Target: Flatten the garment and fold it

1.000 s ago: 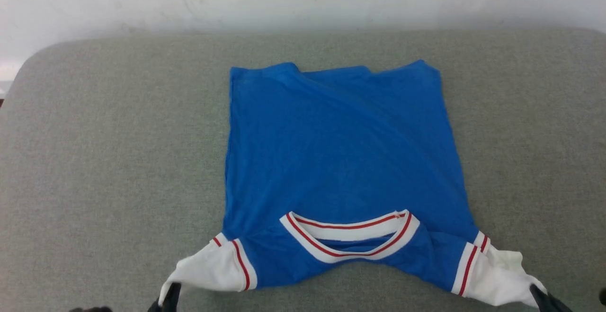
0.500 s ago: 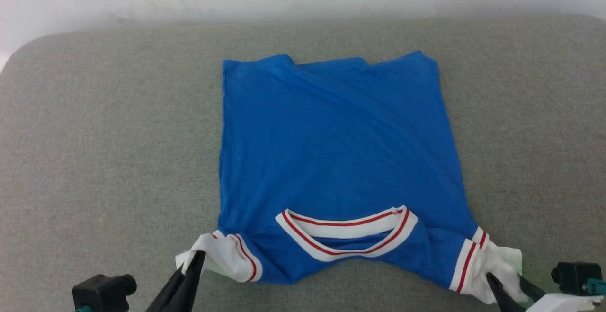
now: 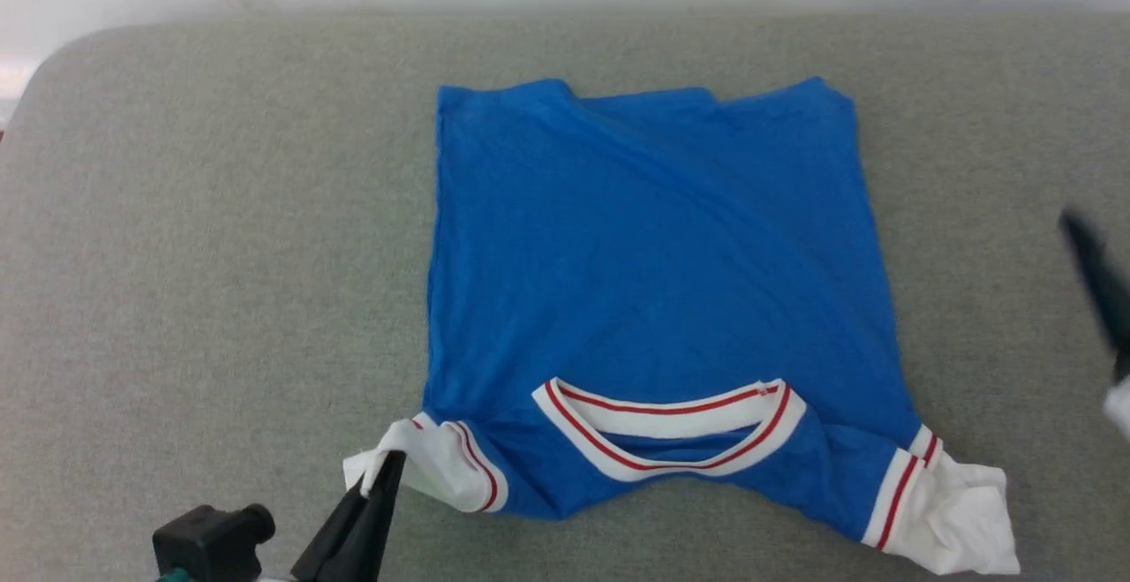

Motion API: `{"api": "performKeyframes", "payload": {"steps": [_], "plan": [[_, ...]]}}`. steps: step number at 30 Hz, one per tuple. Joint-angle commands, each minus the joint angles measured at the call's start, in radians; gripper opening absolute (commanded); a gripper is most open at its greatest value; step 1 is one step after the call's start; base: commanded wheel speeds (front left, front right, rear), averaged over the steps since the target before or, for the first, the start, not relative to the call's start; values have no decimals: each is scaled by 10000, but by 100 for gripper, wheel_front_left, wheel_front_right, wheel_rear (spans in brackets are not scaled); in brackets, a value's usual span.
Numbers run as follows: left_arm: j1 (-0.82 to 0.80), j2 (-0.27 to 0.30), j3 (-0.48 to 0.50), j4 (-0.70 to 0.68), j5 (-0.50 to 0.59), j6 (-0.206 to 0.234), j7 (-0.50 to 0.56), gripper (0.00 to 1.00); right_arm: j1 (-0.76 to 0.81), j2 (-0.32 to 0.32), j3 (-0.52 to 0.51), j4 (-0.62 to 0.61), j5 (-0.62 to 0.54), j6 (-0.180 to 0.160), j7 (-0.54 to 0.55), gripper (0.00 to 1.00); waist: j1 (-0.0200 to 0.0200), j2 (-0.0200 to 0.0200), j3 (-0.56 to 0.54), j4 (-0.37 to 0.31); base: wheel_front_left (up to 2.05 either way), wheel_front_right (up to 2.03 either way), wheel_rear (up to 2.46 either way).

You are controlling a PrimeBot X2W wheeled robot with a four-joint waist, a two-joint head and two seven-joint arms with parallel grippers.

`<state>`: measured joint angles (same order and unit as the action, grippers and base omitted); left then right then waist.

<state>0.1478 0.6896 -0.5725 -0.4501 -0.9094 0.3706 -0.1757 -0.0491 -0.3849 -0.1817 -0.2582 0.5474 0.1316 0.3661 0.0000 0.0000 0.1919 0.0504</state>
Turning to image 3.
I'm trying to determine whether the grey fabric sofa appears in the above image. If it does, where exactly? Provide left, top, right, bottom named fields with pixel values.
left=0, top=15, right=1130, bottom=582

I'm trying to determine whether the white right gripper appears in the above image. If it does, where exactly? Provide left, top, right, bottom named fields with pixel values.
left=1058, top=208, right=1130, bottom=442

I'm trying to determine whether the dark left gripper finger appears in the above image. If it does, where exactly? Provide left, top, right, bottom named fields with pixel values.
left=290, top=449, right=408, bottom=582

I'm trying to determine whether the blue white sports jersey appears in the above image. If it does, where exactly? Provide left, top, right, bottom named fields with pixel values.
left=343, top=77, right=1021, bottom=577

